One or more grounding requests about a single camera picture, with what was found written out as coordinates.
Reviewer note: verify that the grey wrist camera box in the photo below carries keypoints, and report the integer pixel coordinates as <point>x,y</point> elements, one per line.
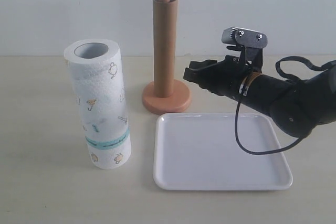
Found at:
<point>238,36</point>

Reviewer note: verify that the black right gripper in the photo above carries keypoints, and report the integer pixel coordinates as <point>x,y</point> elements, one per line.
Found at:
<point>222,78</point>

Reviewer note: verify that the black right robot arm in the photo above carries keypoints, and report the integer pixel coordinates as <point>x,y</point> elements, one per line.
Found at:
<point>296,106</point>

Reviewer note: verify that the white square plastic tray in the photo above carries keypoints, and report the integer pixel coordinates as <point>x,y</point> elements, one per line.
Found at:
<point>200,152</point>

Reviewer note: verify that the patterned white paper towel roll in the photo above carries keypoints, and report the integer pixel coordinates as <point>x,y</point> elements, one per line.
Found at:
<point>96,75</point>

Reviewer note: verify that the brown cardboard tube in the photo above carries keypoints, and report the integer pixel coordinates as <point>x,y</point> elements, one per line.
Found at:
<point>164,43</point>

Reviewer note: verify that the wooden paper towel holder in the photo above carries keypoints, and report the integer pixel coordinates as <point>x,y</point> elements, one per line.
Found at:
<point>177,102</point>

